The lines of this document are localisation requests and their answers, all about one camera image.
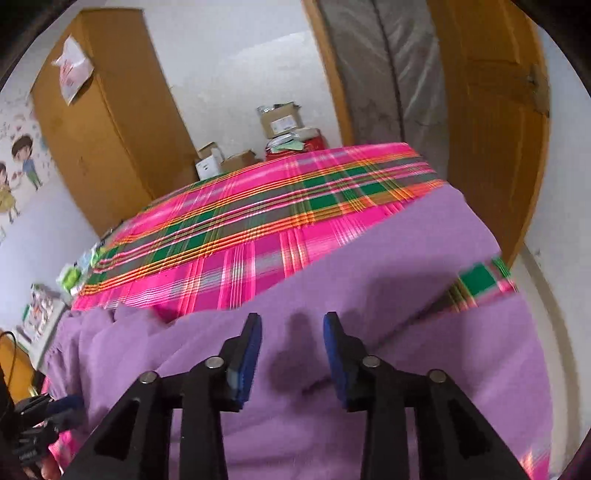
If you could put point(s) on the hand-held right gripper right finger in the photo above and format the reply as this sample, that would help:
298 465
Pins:
337 360

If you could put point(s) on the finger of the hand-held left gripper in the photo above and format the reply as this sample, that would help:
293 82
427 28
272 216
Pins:
69 406

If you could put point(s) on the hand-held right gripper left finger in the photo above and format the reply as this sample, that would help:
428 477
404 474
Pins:
244 364

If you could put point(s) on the purple fleece garment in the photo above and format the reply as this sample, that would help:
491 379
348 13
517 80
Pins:
369 277

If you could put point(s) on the person's left hand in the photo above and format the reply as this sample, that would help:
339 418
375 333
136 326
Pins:
50 470

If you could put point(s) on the wooden cabinet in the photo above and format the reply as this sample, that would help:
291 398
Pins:
16 374

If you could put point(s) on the green tissue pack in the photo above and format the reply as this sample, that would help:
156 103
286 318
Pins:
71 279

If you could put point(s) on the pink green plaid blanket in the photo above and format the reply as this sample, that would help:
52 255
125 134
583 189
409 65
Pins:
258 221

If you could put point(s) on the white open box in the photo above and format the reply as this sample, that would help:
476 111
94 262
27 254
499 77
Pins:
210 166

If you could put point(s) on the plain brown cardboard box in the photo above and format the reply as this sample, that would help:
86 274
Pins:
238 160

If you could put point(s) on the grey plastic parcel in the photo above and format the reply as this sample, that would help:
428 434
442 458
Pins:
284 138

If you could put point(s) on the labelled brown cardboard box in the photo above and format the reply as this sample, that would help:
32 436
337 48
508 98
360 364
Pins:
281 121

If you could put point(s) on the silver foil pouch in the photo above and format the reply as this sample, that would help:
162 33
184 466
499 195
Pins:
264 109

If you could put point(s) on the wooden wardrobe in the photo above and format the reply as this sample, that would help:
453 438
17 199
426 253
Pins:
115 129

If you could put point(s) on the wooden door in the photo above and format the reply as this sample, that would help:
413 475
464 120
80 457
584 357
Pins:
489 115

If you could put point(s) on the grey plastic doorway curtain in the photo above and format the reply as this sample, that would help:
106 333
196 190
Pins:
383 69

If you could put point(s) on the white plastic bag red print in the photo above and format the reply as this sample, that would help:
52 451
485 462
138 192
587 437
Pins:
74 69

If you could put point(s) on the cartoon couple wall sticker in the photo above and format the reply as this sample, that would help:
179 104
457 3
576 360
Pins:
25 157

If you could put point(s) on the wooden door frame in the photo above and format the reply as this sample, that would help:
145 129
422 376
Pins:
328 69

